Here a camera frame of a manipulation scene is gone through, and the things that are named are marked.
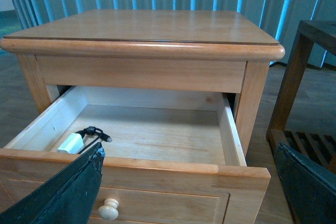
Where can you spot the wooden nightstand drawer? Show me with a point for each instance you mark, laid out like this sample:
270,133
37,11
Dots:
174,157

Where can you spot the dark wooden side table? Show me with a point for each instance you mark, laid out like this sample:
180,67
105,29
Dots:
304,113

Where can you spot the cream round drawer knob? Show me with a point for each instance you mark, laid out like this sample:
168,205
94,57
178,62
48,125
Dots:
109,211

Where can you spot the light wooden nightstand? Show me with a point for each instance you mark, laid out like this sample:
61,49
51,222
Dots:
178,50

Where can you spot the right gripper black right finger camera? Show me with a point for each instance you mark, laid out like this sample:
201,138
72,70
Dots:
309,188

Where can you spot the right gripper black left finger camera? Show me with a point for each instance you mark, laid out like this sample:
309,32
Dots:
68,197

